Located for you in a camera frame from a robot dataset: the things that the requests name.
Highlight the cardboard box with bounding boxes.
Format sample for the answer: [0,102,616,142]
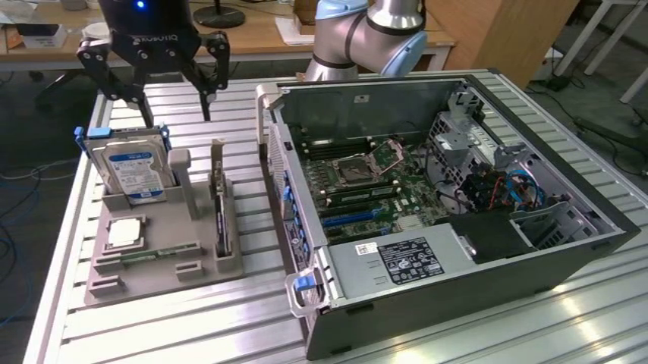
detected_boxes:
[293,0,325,26]

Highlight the grey metal disk bay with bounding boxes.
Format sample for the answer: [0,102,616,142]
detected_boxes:
[508,200,602,251]

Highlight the graphics card with metal bracket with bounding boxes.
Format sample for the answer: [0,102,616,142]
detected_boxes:
[209,138,237,259]

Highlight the hard disk with blue bracket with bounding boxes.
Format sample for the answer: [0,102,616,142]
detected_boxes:
[74,123,174,206]

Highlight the open black PC case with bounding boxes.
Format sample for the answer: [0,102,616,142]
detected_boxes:
[255,74,643,361]

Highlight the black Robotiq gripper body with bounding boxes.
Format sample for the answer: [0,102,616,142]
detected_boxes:
[99,0,202,73]

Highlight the white box with black top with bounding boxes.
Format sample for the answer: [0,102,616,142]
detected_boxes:
[14,23,70,49]

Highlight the white round holder block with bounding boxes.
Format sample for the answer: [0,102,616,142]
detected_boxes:
[82,21,113,39]

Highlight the white table frame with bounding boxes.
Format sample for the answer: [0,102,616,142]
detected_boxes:
[555,0,648,103]

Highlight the silver CPU chip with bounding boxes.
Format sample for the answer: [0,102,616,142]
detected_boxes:
[107,218,145,246]

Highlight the grey power supply unit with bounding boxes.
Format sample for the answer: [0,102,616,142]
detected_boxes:
[324,222,480,300]

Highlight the white paper stack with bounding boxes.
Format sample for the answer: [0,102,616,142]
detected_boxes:
[274,15,318,46]

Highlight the blue expansion slot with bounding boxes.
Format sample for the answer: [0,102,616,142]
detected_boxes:
[321,209,385,230]

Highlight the wooden desk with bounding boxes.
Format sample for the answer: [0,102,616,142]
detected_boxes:
[0,0,457,73]

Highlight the grey parts rack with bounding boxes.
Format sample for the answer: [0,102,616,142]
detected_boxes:
[83,138,245,307]

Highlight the black power adapter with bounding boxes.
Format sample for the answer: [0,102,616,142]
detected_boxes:
[544,75,571,93]

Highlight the black round lamp base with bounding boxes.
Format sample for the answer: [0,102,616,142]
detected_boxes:
[194,0,247,30]

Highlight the perforated metal disk bay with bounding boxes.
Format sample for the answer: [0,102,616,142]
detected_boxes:
[428,109,503,179]

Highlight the metal socket cover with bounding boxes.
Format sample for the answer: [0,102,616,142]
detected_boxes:
[369,138,409,168]

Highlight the black floor stand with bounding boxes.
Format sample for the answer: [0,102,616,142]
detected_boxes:
[571,117,648,152]

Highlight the loose green RAM stick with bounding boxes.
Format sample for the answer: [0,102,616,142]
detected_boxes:
[119,246,197,263]

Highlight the CPU socket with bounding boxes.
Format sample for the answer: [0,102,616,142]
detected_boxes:
[332,155,376,187]

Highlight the green RAM stick in motherboard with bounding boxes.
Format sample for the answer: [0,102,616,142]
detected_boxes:
[324,184,401,205]

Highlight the black chair base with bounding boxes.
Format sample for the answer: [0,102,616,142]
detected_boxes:
[30,67,153,113]

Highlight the green motherboard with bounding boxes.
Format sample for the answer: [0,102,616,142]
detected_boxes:
[298,134,452,243]

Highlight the blue wire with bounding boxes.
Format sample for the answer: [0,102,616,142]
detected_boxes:
[505,168,547,212]

